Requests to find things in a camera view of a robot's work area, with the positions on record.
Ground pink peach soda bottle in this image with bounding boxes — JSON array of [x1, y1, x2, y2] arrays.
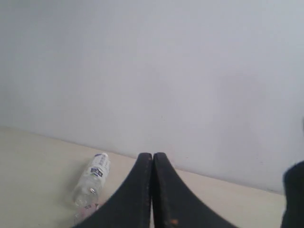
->
[[74, 203, 103, 225]]

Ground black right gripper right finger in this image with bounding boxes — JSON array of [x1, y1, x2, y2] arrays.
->
[[152, 152, 234, 228]]

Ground clear bottle blue white label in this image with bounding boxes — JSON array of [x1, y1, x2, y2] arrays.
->
[[72, 152, 111, 208]]

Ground black sleeved right forearm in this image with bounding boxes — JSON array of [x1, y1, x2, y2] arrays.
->
[[281, 161, 304, 228]]

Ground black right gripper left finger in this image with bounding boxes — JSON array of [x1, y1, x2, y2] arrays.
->
[[75, 153, 152, 228]]

